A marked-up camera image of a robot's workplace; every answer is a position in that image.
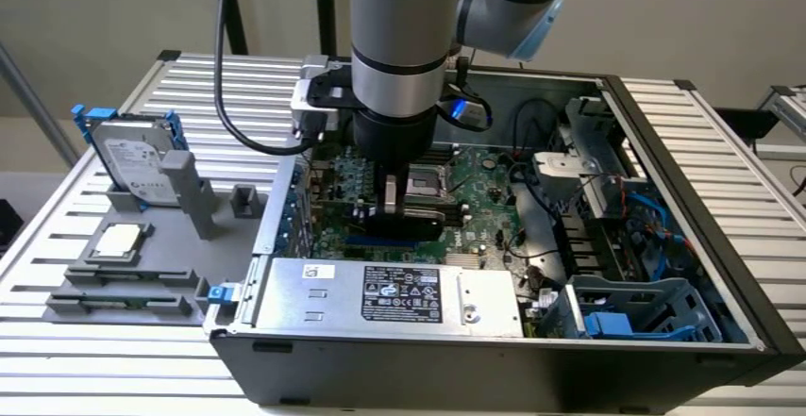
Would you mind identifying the grey metal post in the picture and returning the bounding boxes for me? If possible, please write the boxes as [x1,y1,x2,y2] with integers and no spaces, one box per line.
[0,41,82,170]

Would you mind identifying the silver hard disk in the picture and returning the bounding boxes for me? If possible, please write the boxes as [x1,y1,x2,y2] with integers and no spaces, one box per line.
[85,117,185,208]

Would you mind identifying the silver box with blue light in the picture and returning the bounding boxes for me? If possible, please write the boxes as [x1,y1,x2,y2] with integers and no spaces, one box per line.
[438,96,494,133]

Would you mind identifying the silver CPU chip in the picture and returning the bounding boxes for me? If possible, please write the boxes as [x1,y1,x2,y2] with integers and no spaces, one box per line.
[90,224,146,260]

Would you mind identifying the grey-blue disk bay cage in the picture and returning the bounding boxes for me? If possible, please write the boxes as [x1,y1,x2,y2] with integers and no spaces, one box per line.
[542,273,725,343]

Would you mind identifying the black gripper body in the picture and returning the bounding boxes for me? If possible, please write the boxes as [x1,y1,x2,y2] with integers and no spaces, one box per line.
[350,108,438,177]

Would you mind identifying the blue expansion slot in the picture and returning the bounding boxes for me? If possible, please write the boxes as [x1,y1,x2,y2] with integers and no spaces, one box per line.
[347,232,422,251]

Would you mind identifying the black RAM slots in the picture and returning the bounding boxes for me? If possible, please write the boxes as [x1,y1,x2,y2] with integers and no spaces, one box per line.
[409,197,472,227]

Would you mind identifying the black open PC case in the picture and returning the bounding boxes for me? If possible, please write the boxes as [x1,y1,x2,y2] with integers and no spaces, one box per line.
[202,62,806,408]

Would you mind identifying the blue disk caddy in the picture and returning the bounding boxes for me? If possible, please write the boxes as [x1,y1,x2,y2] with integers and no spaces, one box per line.
[71,103,191,210]

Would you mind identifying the CPU socket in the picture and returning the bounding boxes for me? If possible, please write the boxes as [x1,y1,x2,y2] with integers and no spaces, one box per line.
[406,162,454,202]

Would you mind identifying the silver chipset heatsink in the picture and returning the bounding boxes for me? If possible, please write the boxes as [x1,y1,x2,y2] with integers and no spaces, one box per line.
[445,252,482,270]

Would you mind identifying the blue wire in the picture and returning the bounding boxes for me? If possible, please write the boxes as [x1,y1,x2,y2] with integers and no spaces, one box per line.
[620,188,685,259]

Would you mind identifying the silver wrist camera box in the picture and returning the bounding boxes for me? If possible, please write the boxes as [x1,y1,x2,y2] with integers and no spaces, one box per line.
[290,54,356,127]

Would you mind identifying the silver power supply unit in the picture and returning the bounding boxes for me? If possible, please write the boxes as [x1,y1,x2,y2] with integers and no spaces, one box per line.
[254,257,528,340]

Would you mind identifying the blue case latch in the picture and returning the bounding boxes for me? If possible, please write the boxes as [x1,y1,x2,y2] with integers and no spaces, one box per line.
[207,282,245,305]

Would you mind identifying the black wire loop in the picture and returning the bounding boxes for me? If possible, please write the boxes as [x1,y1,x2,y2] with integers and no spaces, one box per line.
[510,98,561,158]

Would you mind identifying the metal slat side table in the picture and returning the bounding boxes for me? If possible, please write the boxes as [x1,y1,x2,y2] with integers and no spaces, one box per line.
[752,84,806,162]

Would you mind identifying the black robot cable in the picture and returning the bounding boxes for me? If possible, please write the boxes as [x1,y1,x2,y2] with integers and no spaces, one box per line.
[213,0,329,157]

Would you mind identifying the silver metal drive bracket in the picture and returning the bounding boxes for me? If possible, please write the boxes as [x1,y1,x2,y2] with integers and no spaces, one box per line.
[532,150,650,208]

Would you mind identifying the grey parts rack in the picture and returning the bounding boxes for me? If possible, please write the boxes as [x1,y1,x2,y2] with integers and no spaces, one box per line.
[46,149,274,327]

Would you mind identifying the green motherboard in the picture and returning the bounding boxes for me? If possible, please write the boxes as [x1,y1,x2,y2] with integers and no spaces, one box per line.
[305,144,569,294]

